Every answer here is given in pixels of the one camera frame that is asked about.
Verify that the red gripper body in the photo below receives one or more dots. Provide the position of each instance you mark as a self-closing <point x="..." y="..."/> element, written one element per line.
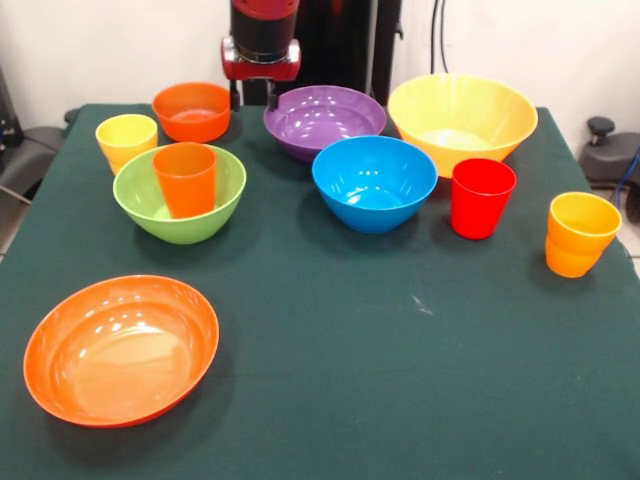
<point x="260" y="71"/>

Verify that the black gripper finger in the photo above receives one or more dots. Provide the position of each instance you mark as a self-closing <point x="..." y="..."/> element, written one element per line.
<point x="234" y="97"/>
<point x="272" y="97"/>

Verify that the purple bowl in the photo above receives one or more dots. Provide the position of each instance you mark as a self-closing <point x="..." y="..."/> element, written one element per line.
<point x="325" y="125"/>

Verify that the tall orange cup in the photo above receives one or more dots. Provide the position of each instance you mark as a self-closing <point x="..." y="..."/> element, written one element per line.
<point x="187" y="195"/>

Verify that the green bowl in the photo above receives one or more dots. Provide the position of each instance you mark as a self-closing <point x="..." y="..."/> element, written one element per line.
<point x="190" y="231"/>

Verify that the small orange bowl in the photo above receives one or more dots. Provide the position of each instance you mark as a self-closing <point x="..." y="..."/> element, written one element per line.
<point x="192" y="120"/>

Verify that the yellow cup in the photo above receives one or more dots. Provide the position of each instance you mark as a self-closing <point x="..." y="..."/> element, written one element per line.
<point x="125" y="137"/>

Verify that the blue bowl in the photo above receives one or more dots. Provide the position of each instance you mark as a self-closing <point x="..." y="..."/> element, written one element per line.
<point x="375" y="200"/>

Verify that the large yellow bowl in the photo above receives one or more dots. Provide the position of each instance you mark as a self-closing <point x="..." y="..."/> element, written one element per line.
<point x="460" y="115"/>

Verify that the dark grey equipment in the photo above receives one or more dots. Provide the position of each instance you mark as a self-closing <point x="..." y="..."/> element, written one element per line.
<point x="6" y="115"/>

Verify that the red cup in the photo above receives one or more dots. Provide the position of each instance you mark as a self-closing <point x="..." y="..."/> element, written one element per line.
<point x="480" y="210"/>

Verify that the dark green tablecloth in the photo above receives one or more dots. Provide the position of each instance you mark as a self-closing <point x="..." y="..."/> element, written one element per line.
<point x="350" y="350"/>

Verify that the wide shallow orange bowl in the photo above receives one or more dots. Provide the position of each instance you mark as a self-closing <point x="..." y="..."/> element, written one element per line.
<point x="120" y="360"/>

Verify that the stepped orange-yellow cup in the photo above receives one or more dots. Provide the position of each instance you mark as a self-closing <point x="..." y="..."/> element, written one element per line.
<point x="575" y="245"/>

